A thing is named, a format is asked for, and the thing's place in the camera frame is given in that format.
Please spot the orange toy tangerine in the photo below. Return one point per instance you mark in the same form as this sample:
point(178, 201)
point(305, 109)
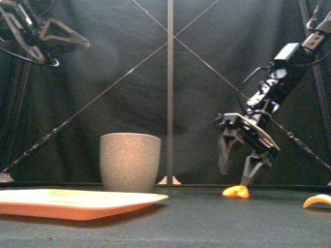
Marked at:
point(236, 192)

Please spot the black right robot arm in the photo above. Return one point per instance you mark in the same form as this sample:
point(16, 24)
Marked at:
point(289, 72)

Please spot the pink plate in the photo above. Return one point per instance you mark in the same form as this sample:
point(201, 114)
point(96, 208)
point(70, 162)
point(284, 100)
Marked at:
point(73, 203)

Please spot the black cloth backdrop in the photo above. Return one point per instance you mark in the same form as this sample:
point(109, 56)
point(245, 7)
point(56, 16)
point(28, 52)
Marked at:
point(106, 64)

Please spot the yellow toy banana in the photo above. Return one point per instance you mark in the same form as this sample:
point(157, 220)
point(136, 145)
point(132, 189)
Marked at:
point(316, 200)

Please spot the grey speckled cup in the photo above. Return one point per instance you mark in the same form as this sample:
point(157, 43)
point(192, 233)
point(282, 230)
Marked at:
point(129, 161)

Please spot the vertical metal frame pole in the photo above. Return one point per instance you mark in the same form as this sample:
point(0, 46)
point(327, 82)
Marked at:
point(169, 80)

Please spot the metal frame corner foot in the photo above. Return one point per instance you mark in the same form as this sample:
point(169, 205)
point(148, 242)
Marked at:
point(5, 178)

